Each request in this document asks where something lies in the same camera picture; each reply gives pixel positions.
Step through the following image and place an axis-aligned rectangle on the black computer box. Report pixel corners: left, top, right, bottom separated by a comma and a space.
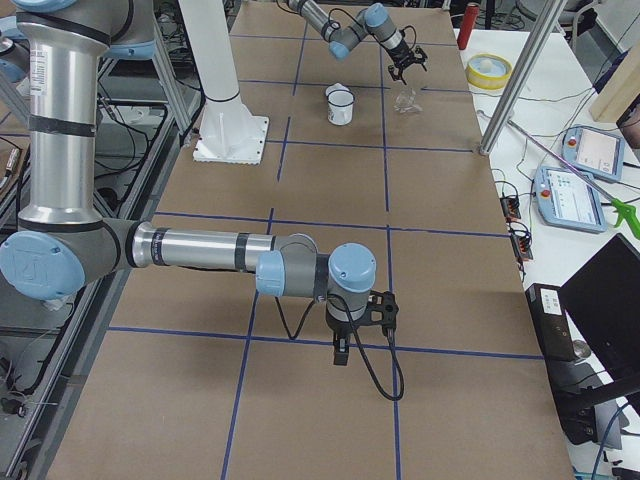
526, 283, 576, 362

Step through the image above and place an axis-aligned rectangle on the near teach pendant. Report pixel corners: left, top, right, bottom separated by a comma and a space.
534, 166, 607, 233

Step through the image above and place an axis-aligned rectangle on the red cylinder tube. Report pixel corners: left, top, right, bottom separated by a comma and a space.
457, 2, 479, 50

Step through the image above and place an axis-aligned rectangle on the far teach pendant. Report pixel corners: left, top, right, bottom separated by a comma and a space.
562, 125, 625, 183

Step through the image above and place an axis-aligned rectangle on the yellow tape roll with plate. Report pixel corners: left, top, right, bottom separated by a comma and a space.
465, 53, 513, 90

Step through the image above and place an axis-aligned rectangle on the clear glass funnel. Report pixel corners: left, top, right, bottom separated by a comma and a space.
394, 88, 423, 114

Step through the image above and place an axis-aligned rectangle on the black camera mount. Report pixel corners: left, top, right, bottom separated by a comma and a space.
359, 290, 399, 338

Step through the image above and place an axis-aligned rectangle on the green handled reach grabber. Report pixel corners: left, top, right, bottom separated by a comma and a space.
506, 118, 640, 239

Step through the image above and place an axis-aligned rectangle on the white enamel cup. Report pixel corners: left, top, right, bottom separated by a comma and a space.
327, 90, 355, 126

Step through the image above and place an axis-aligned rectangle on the aluminium frame post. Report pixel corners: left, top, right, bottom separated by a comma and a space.
479, 0, 566, 156

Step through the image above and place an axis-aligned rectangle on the teach pendant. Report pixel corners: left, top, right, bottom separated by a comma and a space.
562, 125, 625, 183
534, 166, 607, 233

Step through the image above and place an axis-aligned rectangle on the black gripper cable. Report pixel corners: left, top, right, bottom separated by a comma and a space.
327, 294, 405, 402

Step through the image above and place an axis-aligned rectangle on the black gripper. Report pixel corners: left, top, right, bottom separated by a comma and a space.
327, 312, 353, 366
387, 45, 428, 84

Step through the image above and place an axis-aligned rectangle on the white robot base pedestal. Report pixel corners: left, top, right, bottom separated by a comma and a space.
179, 0, 269, 165

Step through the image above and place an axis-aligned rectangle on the black monitor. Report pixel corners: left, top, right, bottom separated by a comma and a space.
560, 234, 640, 379

